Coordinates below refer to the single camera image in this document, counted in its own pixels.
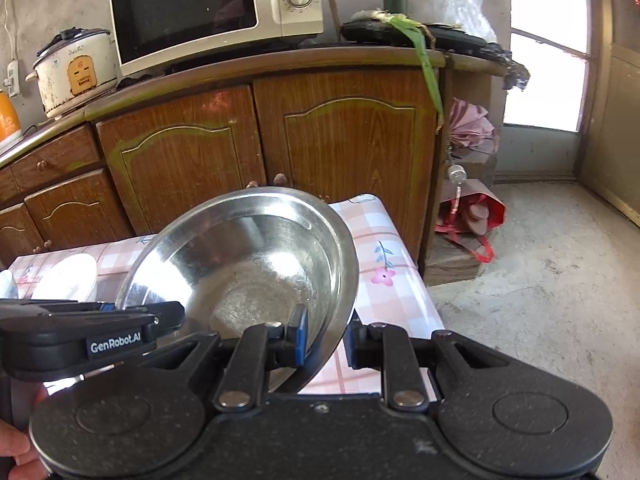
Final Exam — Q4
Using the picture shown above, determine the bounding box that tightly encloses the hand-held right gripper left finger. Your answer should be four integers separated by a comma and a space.
131, 305, 310, 413

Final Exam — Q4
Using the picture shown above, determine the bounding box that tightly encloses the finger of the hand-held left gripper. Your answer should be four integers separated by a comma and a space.
47, 301, 186, 339
0, 299, 113, 317

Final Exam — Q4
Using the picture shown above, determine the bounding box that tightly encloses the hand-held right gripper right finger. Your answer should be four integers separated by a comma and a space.
344, 307, 506, 411

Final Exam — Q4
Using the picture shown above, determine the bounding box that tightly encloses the plain white ceramic bowl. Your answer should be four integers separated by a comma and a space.
30, 252, 99, 303

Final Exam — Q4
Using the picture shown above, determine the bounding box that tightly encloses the blue patterned white bowl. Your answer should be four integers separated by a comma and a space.
0, 270, 20, 301

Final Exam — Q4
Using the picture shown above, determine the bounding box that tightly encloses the deep steel bowl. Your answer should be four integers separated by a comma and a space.
115, 186, 360, 395

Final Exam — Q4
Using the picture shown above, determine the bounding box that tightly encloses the person's left hand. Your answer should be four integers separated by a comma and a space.
0, 385, 51, 480

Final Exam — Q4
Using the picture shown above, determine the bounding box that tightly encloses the wooden side shelf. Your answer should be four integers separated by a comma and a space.
425, 52, 523, 285

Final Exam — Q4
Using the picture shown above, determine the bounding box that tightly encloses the red bag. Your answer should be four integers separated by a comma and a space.
434, 192, 507, 264

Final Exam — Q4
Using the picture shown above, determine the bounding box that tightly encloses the brown wooden cabinet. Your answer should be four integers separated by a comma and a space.
0, 45, 448, 271

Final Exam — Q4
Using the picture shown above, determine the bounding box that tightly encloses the orange electric kettle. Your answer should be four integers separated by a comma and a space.
0, 89, 23, 148

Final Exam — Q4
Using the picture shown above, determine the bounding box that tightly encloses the white rice cooker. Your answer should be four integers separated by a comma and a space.
26, 27, 121, 120

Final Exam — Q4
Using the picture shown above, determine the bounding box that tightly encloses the pink folded umbrella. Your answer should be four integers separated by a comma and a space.
447, 99, 496, 153

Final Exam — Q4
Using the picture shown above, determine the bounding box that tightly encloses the white power strip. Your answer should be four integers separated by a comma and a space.
4, 59, 22, 97

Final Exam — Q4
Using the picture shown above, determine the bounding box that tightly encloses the green leek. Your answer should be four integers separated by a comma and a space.
350, 9, 446, 133

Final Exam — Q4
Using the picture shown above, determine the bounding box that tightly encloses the black flat cooker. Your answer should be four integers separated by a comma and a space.
340, 21, 488, 53

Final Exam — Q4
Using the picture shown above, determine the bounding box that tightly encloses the cream microwave oven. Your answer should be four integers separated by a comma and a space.
109, 0, 325, 77

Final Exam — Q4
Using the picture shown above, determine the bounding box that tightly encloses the black crumpled plastic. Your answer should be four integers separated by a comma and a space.
477, 42, 531, 92

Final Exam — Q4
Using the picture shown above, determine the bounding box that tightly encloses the glazed door with grey panel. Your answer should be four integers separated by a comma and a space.
502, 0, 608, 181

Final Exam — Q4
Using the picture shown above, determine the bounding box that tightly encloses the tan panelled door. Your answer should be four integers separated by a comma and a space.
580, 0, 640, 216

